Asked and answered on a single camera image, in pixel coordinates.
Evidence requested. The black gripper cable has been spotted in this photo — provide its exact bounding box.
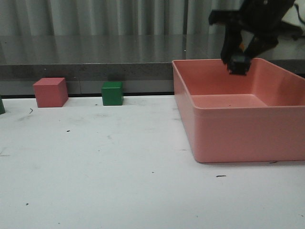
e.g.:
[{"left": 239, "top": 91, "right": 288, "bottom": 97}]
[{"left": 280, "top": 2, "right": 305, "bottom": 41}]

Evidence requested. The green cube block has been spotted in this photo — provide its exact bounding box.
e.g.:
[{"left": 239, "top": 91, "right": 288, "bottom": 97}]
[{"left": 102, "top": 82, "right": 123, "bottom": 106}]

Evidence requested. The dark green block at edge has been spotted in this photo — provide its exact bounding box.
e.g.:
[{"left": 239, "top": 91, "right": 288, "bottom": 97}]
[{"left": 0, "top": 96, "right": 6, "bottom": 115}]

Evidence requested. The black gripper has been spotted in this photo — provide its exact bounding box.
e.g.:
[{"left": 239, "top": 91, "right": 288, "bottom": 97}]
[{"left": 208, "top": 0, "right": 295, "bottom": 64}]

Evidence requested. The yellow push button switch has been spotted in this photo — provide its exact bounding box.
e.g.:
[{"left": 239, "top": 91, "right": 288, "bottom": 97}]
[{"left": 227, "top": 43, "right": 251, "bottom": 75}]

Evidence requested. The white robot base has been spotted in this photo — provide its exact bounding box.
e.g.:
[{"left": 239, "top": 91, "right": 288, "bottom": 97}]
[{"left": 282, "top": 0, "right": 305, "bottom": 37}]

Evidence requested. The pink cube block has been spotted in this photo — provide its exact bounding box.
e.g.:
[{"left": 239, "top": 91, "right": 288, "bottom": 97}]
[{"left": 33, "top": 77, "right": 69, "bottom": 108}]

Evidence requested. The pink plastic bin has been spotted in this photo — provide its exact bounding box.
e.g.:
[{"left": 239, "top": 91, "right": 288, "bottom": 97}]
[{"left": 172, "top": 58, "right": 305, "bottom": 163}]

